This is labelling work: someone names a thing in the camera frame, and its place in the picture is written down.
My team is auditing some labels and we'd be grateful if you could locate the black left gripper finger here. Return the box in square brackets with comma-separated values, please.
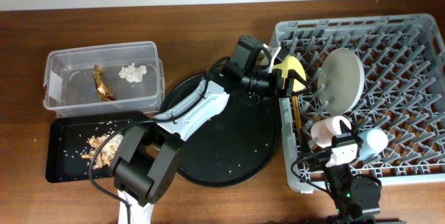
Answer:
[280, 83, 312, 98]
[280, 65, 308, 87]

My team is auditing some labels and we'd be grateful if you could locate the yellow bowl with food scraps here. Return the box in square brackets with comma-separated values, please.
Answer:
[273, 55, 307, 92]

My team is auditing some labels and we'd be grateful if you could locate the wooden chopstick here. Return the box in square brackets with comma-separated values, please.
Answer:
[293, 95, 303, 141]
[291, 95, 302, 141]

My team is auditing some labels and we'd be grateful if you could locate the white round plate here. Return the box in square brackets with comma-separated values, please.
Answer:
[317, 48, 365, 115]

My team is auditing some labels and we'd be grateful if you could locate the light blue plastic cup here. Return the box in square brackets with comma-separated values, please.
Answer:
[358, 129, 389, 160]

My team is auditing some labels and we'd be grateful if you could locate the white tissue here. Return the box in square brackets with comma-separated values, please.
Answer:
[118, 63, 147, 83]

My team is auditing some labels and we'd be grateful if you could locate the gold foil wrapper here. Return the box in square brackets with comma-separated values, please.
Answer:
[92, 65, 115, 102]

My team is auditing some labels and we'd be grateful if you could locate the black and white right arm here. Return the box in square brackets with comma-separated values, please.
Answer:
[323, 164, 382, 224]

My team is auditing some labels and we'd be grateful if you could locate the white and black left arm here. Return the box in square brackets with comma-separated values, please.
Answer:
[90, 64, 308, 223]

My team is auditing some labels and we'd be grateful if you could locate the grey plastic dishwasher rack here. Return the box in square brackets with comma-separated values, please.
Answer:
[270, 14, 444, 192]

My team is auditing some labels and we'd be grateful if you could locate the round black tray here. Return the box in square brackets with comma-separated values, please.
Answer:
[177, 92, 281, 187]

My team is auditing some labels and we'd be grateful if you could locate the clear plastic bin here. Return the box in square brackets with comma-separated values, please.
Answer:
[43, 41, 165, 118]

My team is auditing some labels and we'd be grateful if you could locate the pile of food scraps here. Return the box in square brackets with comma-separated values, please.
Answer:
[81, 134, 123, 170]

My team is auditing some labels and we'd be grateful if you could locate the black rectangular tray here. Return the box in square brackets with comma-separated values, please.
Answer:
[45, 111, 147, 183]

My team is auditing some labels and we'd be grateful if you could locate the black camera cable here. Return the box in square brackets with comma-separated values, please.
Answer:
[290, 147, 334, 197]

